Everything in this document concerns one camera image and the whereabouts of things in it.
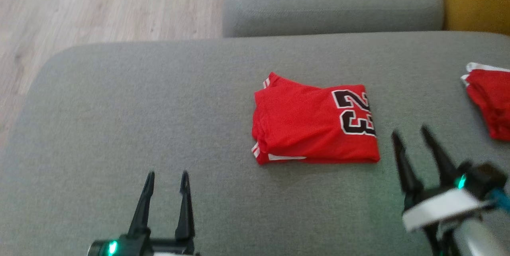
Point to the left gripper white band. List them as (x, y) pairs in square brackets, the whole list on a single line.
[(139, 247)]

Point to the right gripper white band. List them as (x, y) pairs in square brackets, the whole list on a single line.
[(442, 208)]

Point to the red shorts white stripe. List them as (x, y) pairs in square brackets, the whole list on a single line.
[(494, 100)]

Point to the red jersey with number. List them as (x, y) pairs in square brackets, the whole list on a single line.
[(303, 124)]

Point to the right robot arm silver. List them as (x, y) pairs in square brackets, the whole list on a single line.
[(478, 238)]

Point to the grey sofa seat cushion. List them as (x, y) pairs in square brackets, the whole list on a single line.
[(119, 108)]

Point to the grey sofa side cushion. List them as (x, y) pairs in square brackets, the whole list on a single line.
[(330, 0)]

